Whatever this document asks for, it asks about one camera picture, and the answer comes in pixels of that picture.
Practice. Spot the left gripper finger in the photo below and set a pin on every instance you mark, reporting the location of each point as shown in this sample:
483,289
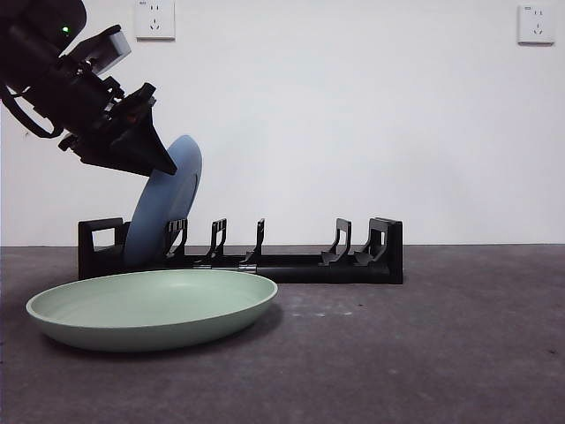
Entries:
141,152

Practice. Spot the pale blue round plate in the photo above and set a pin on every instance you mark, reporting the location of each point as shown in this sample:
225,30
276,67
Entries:
163,199

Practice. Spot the pale green round plate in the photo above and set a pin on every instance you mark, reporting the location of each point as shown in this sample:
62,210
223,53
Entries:
145,305

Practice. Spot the black plastic plate rack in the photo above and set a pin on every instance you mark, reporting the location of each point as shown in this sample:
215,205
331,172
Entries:
300,273

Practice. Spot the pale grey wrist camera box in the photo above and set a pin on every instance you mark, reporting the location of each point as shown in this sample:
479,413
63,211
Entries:
115,48

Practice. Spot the white wall socket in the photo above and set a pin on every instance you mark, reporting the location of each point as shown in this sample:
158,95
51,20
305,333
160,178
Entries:
536,26
154,22

